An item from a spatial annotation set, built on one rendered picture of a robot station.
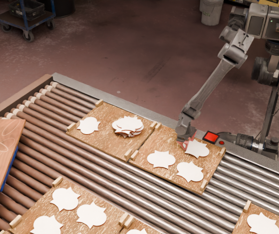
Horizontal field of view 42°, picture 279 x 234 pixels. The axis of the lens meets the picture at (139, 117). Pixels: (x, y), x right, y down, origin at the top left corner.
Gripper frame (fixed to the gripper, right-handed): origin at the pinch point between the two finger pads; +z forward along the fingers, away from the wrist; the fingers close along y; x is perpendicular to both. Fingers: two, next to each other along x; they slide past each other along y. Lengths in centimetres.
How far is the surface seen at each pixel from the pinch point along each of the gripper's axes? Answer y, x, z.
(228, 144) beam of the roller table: -15.8, 16.8, 7.8
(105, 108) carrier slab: -4, -57, -11
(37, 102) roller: 12, -98, -18
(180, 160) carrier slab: 11.2, 0.9, 1.6
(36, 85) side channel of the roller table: 2, -107, -24
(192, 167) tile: 13.6, 8.7, 2.3
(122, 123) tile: 8.0, -35.6, -12.4
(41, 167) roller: 52, -58, -10
